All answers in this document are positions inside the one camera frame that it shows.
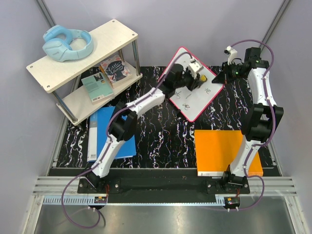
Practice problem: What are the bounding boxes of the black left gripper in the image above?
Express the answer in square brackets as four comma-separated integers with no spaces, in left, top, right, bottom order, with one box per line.
[174,69,203,93]

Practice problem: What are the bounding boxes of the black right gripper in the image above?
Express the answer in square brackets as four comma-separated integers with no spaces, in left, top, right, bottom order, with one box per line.
[212,62,244,85]

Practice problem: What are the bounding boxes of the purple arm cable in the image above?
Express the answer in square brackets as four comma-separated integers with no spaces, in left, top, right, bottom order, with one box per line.
[225,39,276,212]
[60,52,195,231]

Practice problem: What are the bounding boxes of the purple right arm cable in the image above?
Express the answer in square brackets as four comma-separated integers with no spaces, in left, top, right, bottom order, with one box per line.
[225,39,276,212]

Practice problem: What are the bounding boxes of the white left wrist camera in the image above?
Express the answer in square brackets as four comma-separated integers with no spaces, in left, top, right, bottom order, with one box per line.
[187,58,203,78]

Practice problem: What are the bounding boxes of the Little Women book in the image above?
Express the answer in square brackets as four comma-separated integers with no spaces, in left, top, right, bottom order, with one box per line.
[100,55,132,88]

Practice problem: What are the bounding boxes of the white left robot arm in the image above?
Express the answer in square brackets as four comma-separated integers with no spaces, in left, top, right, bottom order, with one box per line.
[85,62,206,193]

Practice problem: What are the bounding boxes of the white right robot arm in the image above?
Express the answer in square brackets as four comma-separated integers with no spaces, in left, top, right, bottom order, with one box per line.
[212,58,284,193]

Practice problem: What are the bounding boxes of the teal paperback book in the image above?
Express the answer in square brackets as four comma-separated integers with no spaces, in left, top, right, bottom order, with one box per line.
[81,72,114,105]

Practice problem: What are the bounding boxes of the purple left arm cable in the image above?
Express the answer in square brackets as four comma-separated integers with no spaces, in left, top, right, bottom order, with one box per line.
[60,52,195,231]

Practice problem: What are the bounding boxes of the yellow whiteboard eraser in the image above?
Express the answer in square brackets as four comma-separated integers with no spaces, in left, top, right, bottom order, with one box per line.
[200,75,207,82]

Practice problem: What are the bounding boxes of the orange book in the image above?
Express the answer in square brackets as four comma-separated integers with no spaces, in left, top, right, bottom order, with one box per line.
[195,130,263,176]

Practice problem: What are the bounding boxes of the light blue headphones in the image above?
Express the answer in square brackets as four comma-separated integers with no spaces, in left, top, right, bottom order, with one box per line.
[42,25,94,62]

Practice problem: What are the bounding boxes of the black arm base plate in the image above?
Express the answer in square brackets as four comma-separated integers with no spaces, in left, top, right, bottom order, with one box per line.
[78,175,250,195]

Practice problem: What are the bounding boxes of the blue folder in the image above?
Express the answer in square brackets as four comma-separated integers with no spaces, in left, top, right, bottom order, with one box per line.
[87,106,137,162]

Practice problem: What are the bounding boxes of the white two-tier shelf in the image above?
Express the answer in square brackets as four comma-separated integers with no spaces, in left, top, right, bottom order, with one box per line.
[26,19,142,126]

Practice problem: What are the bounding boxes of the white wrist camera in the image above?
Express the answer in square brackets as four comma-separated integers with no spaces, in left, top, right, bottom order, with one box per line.
[187,58,203,78]
[224,46,237,65]

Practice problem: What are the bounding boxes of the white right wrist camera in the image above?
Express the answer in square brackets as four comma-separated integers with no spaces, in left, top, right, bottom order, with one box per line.
[224,46,237,65]

